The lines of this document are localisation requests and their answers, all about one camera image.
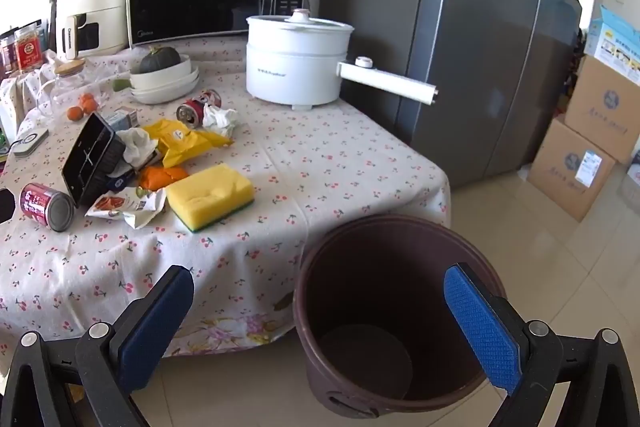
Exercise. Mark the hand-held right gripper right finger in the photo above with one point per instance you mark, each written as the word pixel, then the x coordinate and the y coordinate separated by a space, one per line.
pixel 480 332

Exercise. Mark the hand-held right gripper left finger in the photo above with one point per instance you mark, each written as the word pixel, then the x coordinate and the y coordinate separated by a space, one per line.
pixel 155 332

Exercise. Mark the white snack wrapper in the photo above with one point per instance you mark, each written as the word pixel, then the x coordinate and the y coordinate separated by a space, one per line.
pixel 125 204

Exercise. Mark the round brown stool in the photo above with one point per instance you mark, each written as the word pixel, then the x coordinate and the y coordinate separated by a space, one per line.
pixel 350 357

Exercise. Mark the yellow and green sponge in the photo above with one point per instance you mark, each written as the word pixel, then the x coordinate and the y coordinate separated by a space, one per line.
pixel 210 194

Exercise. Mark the blue biscuit box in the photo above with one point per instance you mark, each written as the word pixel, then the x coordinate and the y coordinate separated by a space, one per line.
pixel 119 183

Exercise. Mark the white tissue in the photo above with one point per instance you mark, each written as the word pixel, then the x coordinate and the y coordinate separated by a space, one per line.
pixel 222 119
pixel 140 147

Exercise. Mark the black glossy box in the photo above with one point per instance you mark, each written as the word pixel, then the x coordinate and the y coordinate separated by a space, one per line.
pixel 87 157

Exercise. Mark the yellow plastic bag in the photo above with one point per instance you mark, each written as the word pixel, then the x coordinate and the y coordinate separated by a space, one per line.
pixel 185 139

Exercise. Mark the light blue drink carton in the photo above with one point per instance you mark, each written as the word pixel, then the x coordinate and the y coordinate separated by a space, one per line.
pixel 122 118

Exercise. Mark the crushed red drink can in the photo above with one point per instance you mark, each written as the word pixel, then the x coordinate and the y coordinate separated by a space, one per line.
pixel 192 109

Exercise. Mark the brown cardboard box with label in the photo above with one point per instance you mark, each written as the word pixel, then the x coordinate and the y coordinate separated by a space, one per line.
pixel 560 177

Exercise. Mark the small white round-button device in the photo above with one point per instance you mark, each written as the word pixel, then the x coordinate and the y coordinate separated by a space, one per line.
pixel 30 142

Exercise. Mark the small tangerine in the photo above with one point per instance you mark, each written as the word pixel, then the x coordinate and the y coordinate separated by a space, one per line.
pixel 75 113
pixel 90 105

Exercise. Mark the cherry print tablecloth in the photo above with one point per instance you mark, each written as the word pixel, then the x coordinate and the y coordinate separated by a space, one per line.
pixel 310 157

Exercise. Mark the stacked white bowls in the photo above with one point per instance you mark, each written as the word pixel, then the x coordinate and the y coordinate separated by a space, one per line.
pixel 170 96

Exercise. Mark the small green fruit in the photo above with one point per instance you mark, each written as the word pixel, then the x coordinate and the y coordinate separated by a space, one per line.
pixel 121 85

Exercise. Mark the white bowl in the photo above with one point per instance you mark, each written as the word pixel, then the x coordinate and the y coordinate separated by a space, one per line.
pixel 160 79

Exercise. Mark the dark green pumpkin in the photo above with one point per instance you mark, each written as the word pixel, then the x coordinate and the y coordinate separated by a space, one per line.
pixel 160 59

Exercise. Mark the grey refrigerator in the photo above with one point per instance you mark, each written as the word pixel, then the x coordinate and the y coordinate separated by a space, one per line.
pixel 450 57

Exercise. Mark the white electric cooking pot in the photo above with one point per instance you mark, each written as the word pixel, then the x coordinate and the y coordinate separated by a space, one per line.
pixel 292 62

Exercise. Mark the jar with red label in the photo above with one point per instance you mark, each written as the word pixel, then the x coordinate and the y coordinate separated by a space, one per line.
pixel 29 52

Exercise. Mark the blue and white carton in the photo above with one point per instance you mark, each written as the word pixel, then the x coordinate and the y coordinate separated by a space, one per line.
pixel 617 42

